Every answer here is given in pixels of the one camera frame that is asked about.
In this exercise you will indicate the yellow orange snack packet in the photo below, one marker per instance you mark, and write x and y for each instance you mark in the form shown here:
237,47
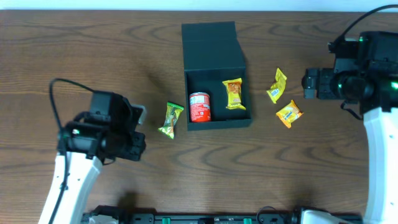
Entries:
233,91

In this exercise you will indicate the red Pringles can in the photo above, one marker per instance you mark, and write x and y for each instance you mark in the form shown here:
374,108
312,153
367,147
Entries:
200,107

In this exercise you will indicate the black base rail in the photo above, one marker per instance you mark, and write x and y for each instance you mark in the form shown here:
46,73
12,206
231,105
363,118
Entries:
267,215

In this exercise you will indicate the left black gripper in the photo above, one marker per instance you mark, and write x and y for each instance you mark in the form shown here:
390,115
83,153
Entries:
137,144

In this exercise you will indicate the green snack packet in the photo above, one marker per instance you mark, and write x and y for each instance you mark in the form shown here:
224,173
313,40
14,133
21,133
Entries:
172,115

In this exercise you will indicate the dark green open box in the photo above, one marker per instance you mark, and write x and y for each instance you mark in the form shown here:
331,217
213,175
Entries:
212,55

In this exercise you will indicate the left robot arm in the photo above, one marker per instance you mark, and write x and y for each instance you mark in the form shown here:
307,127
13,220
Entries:
106,131

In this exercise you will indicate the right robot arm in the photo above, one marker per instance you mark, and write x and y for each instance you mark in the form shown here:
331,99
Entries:
365,73

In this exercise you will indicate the orange yellow biscuit packet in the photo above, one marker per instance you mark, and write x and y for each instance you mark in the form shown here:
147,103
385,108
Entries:
289,114

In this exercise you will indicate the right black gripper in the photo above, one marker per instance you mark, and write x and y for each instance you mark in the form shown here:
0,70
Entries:
311,83

